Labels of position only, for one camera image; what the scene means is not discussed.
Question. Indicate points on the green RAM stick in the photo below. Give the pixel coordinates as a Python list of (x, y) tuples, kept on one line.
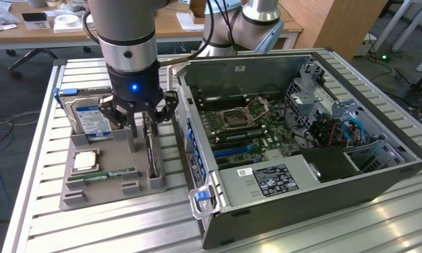
[(119, 173)]

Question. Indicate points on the open grey PC case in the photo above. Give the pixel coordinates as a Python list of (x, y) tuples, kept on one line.
[(302, 210)]

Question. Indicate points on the white paper label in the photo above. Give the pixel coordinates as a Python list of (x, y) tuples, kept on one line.
[(3, 27)]

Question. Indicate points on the green lit switch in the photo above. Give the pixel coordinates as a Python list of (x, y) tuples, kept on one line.
[(384, 57)]

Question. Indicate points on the tall perforated disk bay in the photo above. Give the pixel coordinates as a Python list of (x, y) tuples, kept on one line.
[(307, 116)]

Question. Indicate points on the black equipment stand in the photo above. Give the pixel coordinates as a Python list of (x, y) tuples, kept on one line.
[(420, 87)]

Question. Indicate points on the wooden office desk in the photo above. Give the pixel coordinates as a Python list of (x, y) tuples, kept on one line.
[(39, 35), (168, 29)]

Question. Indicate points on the white box with red button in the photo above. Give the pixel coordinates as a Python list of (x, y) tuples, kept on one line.
[(368, 47)]

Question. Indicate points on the dark grey lump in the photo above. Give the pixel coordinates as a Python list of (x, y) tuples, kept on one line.
[(76, 8)]

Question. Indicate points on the green motherboard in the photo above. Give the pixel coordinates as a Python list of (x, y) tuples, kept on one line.
[(281, 137)]

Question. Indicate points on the white table frame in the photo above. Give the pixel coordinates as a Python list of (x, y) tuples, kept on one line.
[(412, 26)]

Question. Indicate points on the beige tape roll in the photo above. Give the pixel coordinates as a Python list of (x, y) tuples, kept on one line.
[(53, 2)]

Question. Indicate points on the grey cup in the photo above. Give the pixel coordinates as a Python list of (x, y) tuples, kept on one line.
[(36, 3)]

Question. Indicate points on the grey plastic parts rack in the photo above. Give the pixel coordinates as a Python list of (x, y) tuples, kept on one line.
[(108, 192)]

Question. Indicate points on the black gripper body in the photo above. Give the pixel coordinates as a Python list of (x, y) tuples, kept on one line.
[(135, 79)]

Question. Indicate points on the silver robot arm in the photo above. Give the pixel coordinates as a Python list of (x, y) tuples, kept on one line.
[(126, 26)]

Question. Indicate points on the blue expansion slot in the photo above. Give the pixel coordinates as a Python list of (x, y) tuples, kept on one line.
[(231, 151)]

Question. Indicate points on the CPU socket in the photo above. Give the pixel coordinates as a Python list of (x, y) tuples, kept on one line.
[(234, 117)]

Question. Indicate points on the silver chipset heatsink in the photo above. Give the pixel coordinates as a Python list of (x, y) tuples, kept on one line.
[(274, 156)]

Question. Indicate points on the brown cardboard box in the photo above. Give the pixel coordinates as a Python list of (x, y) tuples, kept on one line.
[(196, 8)]

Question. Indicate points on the black topped white box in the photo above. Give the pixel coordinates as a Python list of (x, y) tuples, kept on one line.
[(35, 17)]

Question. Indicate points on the stack of white papers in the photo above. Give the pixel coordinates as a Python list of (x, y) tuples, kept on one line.
[(190, 22)]

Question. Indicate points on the blue case latch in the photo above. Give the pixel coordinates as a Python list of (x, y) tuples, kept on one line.
[(200, 197)]

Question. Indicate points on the black graphics card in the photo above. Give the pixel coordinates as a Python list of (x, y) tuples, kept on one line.
[(151, 158)]

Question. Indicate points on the grey power supply unit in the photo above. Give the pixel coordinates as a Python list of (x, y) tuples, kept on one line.
[(239, 189)]

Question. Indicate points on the hard disk with blue label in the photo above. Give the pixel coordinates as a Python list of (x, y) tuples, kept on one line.
[(80, 118)]

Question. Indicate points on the clear plastic bag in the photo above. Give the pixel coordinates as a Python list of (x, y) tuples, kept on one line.
[(0, 13)]

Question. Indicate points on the black chair base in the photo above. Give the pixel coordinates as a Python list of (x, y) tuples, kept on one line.
[(31, 54)]

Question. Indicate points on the white tape roll holder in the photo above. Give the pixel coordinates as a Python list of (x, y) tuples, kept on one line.
[(68, 25)]

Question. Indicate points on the silver CPU chip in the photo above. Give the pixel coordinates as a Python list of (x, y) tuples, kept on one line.
[(84, 160)]

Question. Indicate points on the low grey disk bay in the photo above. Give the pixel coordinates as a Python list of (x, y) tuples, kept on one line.
[(373, 158)]

